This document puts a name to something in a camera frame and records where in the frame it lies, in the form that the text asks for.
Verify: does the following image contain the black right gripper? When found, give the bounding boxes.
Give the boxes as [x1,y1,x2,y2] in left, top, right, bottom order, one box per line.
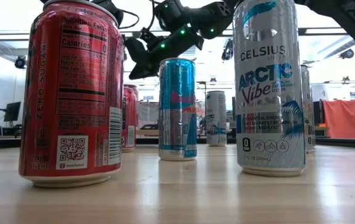
[129,26,205,80]

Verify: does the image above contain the black looped camera cable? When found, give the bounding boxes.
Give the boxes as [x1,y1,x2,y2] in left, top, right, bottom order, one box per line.
[114,7,141,30]

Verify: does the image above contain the red Coke Zero Sugar can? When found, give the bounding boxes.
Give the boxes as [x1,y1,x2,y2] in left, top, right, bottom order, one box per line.
[18,0,125,189]

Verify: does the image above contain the blue silver Red Bull can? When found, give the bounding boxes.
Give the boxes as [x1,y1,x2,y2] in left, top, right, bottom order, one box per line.
[158,57,198,162]
[300,64,317,153]

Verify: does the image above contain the black ceiling-mounted camera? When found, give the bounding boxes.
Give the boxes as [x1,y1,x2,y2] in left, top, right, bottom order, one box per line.
[338,49,355,60]
[14,55,28,70]
[221,37,234,62]

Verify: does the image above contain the orange cloth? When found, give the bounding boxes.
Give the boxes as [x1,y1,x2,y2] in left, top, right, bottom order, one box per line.
[322,98,355,140]

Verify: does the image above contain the silver Celsius energy drink can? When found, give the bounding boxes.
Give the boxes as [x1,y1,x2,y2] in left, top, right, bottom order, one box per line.
[205,90,228,147]
[232,0,307,177]

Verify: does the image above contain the black monitor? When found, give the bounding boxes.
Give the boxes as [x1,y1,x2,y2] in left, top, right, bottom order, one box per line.
[3,101,22,123]

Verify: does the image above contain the white cloth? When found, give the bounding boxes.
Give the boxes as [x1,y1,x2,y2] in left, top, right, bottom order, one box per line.
[138,101,160,130]

